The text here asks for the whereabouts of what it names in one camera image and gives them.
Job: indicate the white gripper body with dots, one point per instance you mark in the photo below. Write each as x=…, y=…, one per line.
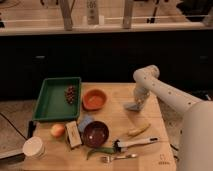
x=140, y=97

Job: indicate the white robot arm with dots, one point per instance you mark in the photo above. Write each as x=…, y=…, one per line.
x=196, y=141

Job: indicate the blue cloth towel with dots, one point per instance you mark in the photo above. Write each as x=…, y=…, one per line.
x=84, y=122

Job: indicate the yellow banana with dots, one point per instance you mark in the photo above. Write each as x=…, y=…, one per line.
x=137, y=131

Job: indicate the orange bowl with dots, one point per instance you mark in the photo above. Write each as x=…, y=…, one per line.
x=94, y=99

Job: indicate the dark brown bowl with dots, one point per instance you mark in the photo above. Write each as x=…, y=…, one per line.
x=95, y=134

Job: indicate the green chili pepper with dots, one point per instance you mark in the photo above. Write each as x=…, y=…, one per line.
x=107, y=150

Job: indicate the dark red grape bunch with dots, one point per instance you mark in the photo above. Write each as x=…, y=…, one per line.
x=70, y=94

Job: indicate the silver fork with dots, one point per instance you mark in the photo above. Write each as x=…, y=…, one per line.
x=108, y=159

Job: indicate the small cardboard box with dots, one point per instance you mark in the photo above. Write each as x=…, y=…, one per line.
x=73, y=134

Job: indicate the green plastic tray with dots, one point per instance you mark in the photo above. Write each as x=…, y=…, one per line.
x=52, y=105

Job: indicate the peach fruit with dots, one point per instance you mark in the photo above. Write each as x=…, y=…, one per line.
x=57, y=130

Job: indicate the white paper cup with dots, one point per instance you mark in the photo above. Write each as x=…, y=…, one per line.
x=34, y=147

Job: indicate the white handled brush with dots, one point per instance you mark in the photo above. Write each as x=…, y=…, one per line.
x=120, y=145

